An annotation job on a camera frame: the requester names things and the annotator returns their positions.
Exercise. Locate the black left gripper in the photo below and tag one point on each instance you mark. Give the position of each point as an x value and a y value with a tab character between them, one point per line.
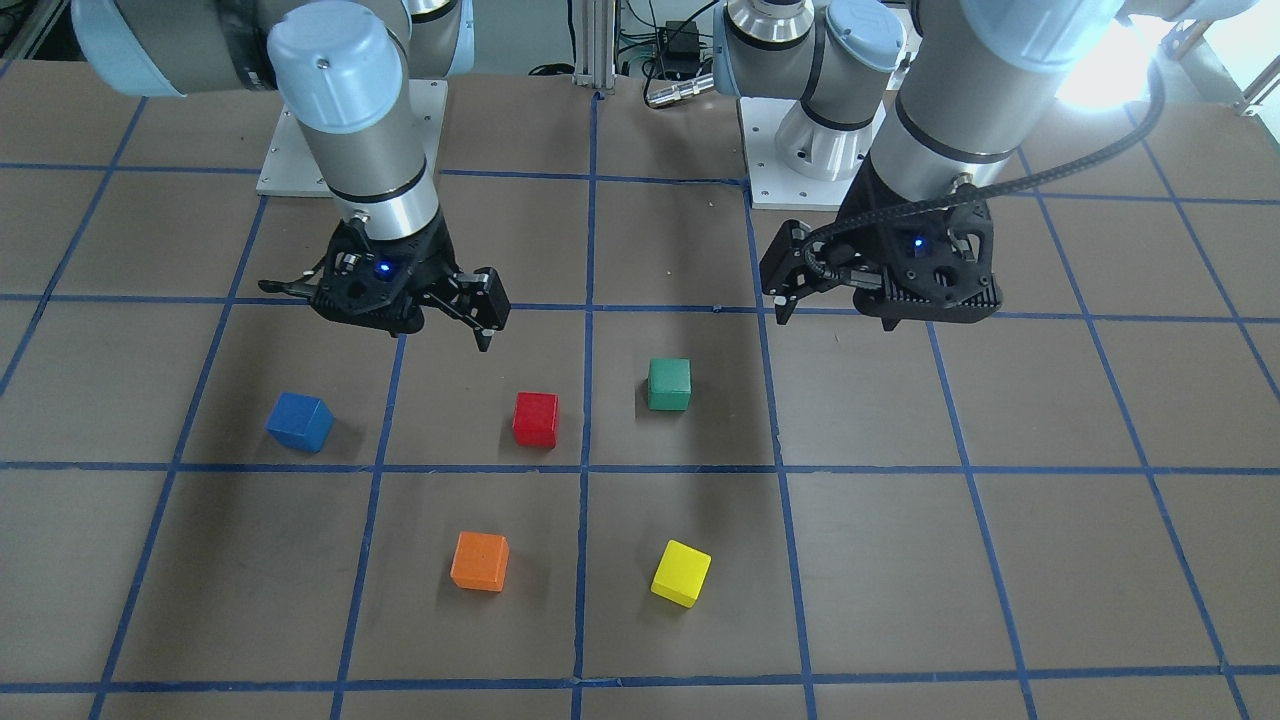
862	222

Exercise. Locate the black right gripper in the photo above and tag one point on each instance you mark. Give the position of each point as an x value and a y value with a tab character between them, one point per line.
434	258

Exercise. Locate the blue wooden cube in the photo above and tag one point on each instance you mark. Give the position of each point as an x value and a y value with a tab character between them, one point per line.
300	422

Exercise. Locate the yellow wooden cube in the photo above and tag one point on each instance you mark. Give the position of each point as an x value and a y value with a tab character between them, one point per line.
680	574

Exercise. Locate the green wooden cube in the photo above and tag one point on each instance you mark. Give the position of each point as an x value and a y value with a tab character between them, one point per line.
669	384

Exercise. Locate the aluminium frame post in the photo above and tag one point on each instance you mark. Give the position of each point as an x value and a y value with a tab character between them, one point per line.
594	35

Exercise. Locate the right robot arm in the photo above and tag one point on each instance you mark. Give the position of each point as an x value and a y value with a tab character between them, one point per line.
344	70

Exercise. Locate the orange wooden cube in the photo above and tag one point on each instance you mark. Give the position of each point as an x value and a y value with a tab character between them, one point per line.
480	561

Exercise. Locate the red wooden cube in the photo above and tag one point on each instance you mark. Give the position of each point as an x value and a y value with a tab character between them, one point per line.
536	419

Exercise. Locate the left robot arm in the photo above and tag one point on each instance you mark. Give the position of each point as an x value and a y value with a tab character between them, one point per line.
984	74

